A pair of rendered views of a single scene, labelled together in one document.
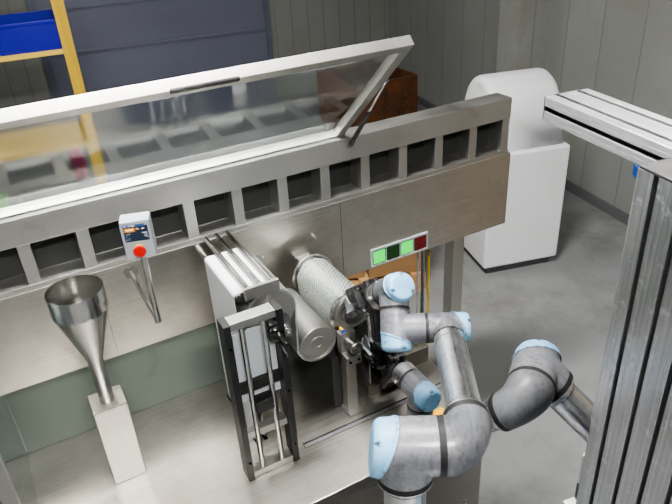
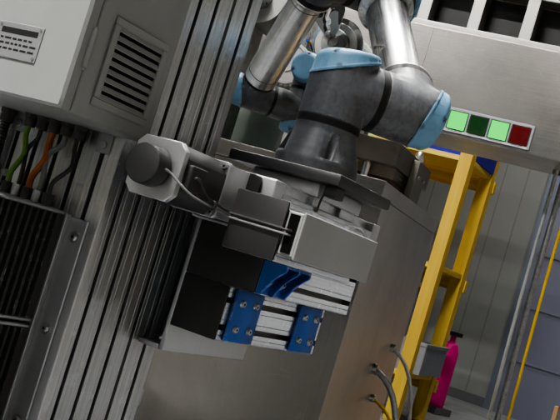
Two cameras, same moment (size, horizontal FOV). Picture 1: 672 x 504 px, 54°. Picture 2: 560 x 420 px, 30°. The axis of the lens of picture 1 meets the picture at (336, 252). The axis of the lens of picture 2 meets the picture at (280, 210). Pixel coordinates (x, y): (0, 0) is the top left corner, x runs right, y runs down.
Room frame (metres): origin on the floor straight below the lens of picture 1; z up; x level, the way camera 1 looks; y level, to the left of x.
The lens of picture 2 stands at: (-0.24, -2.06, 0.65)
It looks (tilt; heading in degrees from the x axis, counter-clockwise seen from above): 3 degrees up; 48
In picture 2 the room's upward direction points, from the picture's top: 17 degrees clockwise
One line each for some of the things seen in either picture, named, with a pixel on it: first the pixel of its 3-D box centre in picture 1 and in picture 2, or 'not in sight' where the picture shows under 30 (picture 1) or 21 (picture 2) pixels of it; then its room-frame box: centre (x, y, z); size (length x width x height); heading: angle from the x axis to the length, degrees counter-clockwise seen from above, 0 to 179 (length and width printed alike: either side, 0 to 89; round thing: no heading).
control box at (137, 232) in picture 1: (138, 236); not in sight; (1.39, 0.47, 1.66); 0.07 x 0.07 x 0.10; 10
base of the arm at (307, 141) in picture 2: not in sight; (321, 147); (1.03, -0.72, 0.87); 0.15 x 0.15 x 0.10
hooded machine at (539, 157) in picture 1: (503, 165); not in sight; (4.09, -1.17, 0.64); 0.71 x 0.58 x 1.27; 17
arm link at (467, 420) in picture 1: (458, 381); not in sight; (1.10, -0.25, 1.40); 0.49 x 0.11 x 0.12; 177
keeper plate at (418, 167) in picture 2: not in sight; (416, 183); (1.90, -0.20, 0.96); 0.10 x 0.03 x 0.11; 27
